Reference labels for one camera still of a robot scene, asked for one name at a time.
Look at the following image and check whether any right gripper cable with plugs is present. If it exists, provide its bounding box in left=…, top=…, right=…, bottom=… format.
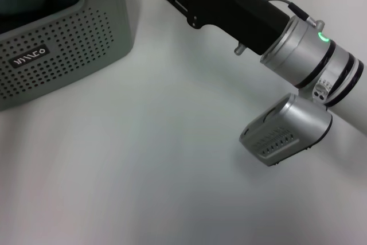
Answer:
left=233, top=0, right=325, bottom=56

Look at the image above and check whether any dark clothing in basket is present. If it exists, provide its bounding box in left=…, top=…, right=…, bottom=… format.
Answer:
left=0, top=0, right=84, bottom=32

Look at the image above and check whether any grey perforated storage basket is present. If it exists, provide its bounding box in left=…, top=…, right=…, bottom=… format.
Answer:
left=0, top=0, right=135, bottom=111

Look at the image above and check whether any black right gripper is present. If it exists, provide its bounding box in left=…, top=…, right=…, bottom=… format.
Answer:
left=119, top=0, right=291, bottom=56

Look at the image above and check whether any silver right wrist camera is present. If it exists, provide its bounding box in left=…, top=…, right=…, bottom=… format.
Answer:
left=239, top=92, right=334, bottom=168

